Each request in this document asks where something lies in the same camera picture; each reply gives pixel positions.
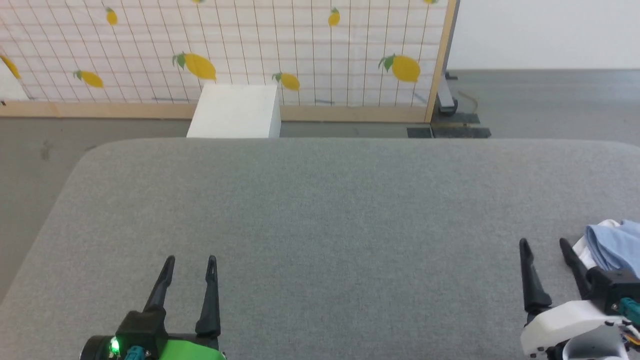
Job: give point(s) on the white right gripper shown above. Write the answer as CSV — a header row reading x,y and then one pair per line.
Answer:
x,y
560,322

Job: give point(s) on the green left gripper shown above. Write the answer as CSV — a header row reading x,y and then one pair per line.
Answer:
x,y
192,349

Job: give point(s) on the light blue polo shirt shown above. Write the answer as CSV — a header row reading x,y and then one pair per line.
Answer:
x,y
615,247

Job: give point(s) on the large black floor mat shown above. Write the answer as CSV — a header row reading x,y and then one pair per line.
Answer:
x,y
462,127

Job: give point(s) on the white box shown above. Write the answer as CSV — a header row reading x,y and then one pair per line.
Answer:
x,y
235,112

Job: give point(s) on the small black floor mat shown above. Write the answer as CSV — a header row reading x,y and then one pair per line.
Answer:
x,y
419,132

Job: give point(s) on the grey metal panel stand foot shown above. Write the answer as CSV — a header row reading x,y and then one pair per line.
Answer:
x,y
446,97

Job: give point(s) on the lemon print grid partition panel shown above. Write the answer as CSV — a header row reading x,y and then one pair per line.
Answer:
x,y
250,40

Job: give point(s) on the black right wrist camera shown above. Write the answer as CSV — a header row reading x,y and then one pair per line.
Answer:
x,y
615,285

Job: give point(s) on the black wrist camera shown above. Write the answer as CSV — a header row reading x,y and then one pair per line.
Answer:
x,y
135,330
615,285

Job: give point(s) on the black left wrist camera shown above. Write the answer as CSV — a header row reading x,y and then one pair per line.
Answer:
x,y
135,330

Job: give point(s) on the teal left camera connector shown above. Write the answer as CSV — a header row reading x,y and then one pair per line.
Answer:
x,y
136,354

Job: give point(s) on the teal camera connector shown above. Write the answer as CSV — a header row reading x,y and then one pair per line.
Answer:
x,y
631,307
136,354

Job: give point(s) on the teal right camera connector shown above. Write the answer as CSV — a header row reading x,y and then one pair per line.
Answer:
x,y
631,307

